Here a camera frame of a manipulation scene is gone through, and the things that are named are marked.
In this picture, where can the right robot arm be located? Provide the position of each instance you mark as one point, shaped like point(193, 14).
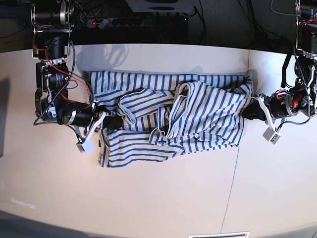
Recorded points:
point(53, 21)

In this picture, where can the blue white striped T-shirt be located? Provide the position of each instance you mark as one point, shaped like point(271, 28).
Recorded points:
point(166, 116)

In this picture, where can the black power strip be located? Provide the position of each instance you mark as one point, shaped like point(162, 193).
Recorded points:
point(141, 21)

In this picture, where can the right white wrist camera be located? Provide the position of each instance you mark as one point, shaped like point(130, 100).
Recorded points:
point(85, 145)

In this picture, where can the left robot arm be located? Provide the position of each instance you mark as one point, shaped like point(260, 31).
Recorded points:
point(304, 50)

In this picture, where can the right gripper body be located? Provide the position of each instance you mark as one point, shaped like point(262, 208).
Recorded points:
point(79, 114)

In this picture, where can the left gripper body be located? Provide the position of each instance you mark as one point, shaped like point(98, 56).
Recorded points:
point(283, 104)

